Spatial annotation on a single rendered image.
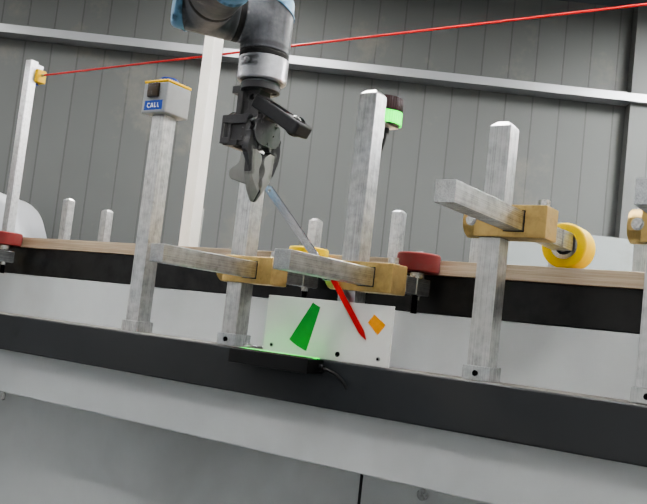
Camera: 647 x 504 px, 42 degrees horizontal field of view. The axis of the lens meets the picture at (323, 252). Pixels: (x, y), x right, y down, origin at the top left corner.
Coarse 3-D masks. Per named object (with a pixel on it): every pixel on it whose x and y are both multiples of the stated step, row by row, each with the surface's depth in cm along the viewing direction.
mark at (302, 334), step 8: (312, 304) 145; (312, 312) 145; (304, 320) 146; (312, 320) 145; (296, 328) 147; (304, 328) 146; (312, 328) 145; (296, 336) 146; (304, 336) 146; (296, 344) 146; (304, 344) 145
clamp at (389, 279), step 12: (360, 264) 141; (372, 264) 140; (384, 264) 138; (396, 264) 138; (384, 276) 138; (396, 276) 138; (348, 288) 142; (360, 288) 140; (372, 288) 139; (384, 288) 138; (396, 288) 139
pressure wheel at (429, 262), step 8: (400, 256) 153; (408, 256) 152; (416, 256) 151; (424, 256) 151; (432, 256) 152; (400, 264) 153; (408, 264) 152; (416, 264) 151; (424, 264) 151; (432, 264) 152; (408, 272) 157; (416, 272) 154; (424, 272) 153; (432, 272) 152; (416, 296) 154; (416, 304) 154; (416, 312) 154
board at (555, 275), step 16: (32, 240) 226; (48, 240) 222; (64, 240) 219; (80, 240) 215; (336, 256) 170; (448, 272) 156; (464, 272) 154; (512, 272) 149; (528, 272) 147; (544, 272) 145; (560, 272) 144; (576, 272) 142; (592, 272) 141; (608, 272) 139; (624, 272) 138; (640, 272) 136; (624, 288) 138; (640, 288) 136
